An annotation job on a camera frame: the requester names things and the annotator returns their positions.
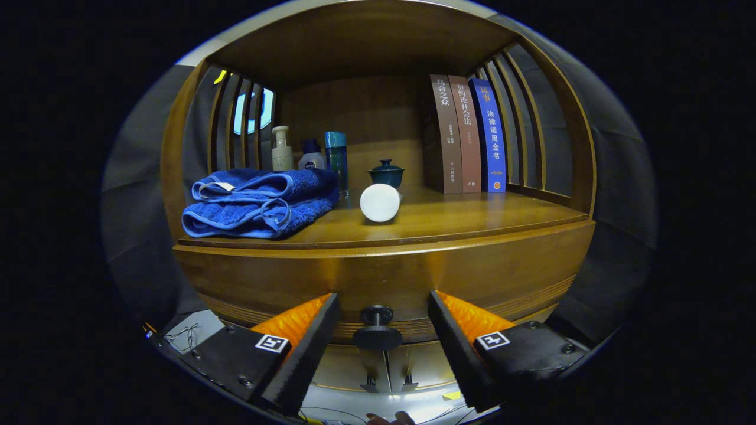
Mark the wooden cabinet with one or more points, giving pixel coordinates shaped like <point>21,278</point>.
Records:
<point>366,118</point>

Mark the wooden cabinet door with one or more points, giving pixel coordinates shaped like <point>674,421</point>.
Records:
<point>348,366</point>
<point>425,366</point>

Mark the folded blue towel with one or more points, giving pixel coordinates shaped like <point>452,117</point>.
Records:
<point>254,200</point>

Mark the cream pump bottle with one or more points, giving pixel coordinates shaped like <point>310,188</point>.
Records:
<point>282,156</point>

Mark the dark blue lidded teacup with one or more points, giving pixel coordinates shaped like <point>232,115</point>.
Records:
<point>387,174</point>

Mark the white lotion bottle blue cap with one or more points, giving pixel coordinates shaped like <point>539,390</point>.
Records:
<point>311,160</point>

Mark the blue book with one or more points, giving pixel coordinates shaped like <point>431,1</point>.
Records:
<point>491,136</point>

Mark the reddish brown book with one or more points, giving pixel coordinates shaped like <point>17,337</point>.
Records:
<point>469,136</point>

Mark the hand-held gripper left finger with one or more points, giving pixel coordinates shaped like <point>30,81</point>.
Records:
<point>304,360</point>

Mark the teal transparent bottle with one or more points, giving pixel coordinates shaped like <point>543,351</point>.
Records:
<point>336,159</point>

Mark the white green tube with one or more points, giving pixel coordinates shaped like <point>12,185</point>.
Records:
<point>380,202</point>

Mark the wooden drawer with black knob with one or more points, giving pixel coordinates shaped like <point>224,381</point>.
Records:
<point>384,277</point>

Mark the wooden countertop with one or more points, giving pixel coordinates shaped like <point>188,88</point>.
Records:
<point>460,215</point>

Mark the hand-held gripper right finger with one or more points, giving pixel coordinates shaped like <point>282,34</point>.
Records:
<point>463,360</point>

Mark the dark brown book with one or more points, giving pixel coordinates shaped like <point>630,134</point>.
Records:
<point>446,136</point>

